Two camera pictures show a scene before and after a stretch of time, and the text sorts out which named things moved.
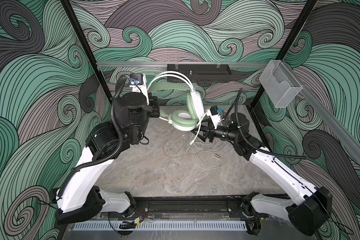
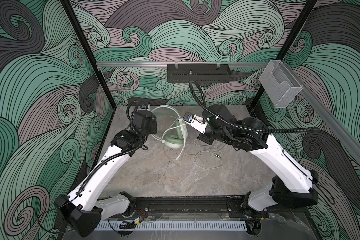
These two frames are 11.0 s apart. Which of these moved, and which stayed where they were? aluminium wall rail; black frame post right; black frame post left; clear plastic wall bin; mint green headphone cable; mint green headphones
Moved: mint green headphones; mint green headphone cable
Stayed: aluminium wall rail; black frame post right; black frame post left; clear plastic wall bin
